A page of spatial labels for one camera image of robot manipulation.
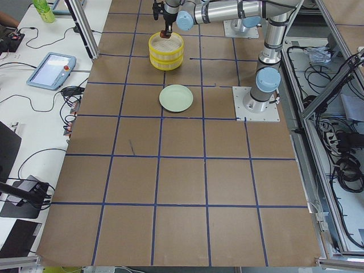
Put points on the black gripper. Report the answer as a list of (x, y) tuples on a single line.
[(169, 19)]

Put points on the brown bun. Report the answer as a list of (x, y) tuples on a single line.
[(165, 34)]

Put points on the yellow steamer basket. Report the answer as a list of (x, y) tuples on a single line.
[(166, 49), (166, 65)]

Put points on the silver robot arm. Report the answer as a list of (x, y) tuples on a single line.
[(278, 16)]

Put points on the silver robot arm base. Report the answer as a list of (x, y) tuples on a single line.
[(243, 25)]

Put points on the light green plate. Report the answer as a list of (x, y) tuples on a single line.
[(176, 98)]

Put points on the green plastic bottle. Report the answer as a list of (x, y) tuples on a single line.
[(44, 10)]

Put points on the blue teach pendant tablet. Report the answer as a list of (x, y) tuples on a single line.
[(53, 71)]

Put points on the crumpled white cloth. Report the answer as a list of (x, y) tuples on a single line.
[(318, 54)]

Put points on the black electronics box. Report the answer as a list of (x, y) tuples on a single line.
[(11, 42)]

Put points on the black laptop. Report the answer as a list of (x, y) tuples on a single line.
[(10, 144)]

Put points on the black monitor stand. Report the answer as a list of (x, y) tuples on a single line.
[(25, 198)]

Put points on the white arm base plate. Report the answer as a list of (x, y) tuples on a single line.
[(230, 33), (249, 110)]

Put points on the aluminium frame post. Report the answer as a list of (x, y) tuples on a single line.
[(85, 31)]

